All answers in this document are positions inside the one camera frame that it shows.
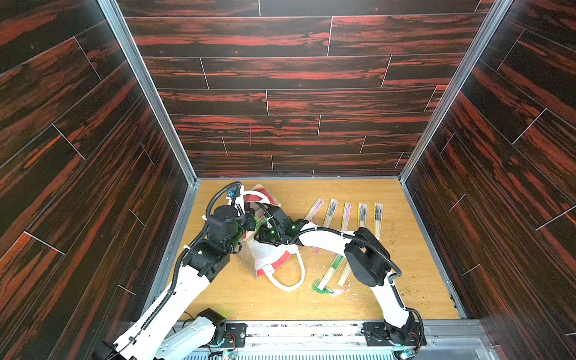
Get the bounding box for green folding fan green tassel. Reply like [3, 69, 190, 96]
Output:
[312, 254, 345, 295]

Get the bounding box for folding fan pink tassel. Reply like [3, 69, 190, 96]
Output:
[340, 202, 352, 231]

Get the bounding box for folding fan purple print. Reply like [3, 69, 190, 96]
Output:
[358, 203, 368, 229]

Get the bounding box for folding fan dark blue print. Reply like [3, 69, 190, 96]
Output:
[373, 202, 383, 240]

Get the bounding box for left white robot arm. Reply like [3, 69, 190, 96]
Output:
[91, 205, 256, 359]

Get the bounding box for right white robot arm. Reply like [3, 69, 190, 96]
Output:
[255, 204, 425, 347]

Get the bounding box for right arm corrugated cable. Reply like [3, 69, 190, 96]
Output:
[258, 202, 426, 343]

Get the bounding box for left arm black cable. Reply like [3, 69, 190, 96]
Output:
[107, 181, 244, 360]

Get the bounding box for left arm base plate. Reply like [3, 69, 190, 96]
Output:
[199, 322, 248, 348]

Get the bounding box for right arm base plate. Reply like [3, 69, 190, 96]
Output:
[361, 319, 427, 347]

